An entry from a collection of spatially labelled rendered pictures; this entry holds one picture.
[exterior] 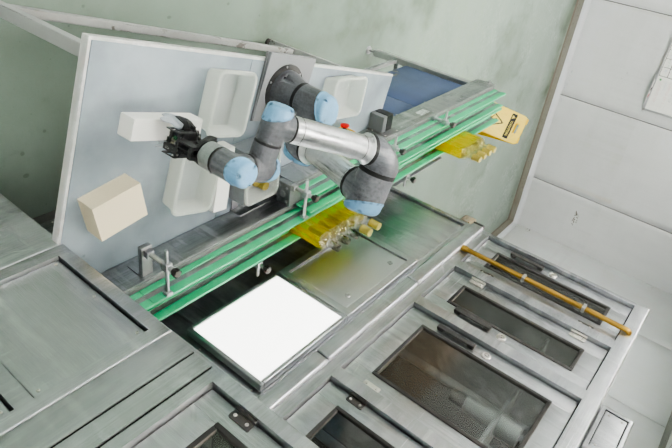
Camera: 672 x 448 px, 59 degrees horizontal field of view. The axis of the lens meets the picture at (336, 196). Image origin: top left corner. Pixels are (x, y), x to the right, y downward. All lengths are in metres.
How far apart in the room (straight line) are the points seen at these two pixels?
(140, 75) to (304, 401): 1.08
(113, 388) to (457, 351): 1.20
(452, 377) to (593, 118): 6.26
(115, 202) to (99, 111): 0.26
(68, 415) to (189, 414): 0.24
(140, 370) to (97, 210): 0.52
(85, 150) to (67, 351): 0.56
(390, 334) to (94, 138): 1.17
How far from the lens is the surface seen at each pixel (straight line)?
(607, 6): 7.81
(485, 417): 2.03
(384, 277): 2.34
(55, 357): 1.56
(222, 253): 2.10
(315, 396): 1.94
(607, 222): 8.47
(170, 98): 1.90
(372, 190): 1.77
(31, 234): 1.94
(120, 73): 1.77
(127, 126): 1.68
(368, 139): 1.73
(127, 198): 1.84
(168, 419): 1.41
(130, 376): 1.47
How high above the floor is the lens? 2.14
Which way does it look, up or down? 29 degrees down
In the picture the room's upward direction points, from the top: 117 degrees clockwise
